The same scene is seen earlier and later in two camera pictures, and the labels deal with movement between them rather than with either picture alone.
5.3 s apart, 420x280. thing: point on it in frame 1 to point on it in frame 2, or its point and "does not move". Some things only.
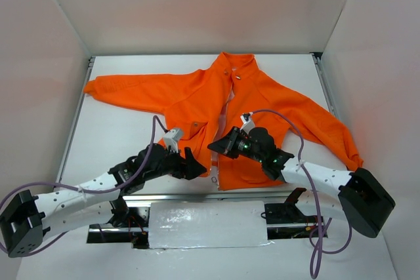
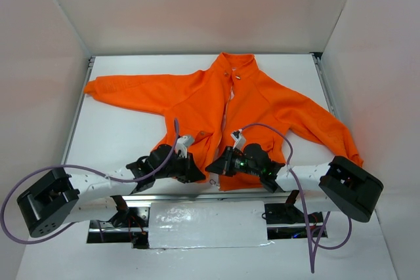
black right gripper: x=230 y=142 to x=226 y=162
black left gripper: x=183 y=164 does not move
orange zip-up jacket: x=203 y=105 does not move
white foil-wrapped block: x=208 y=224 does not move
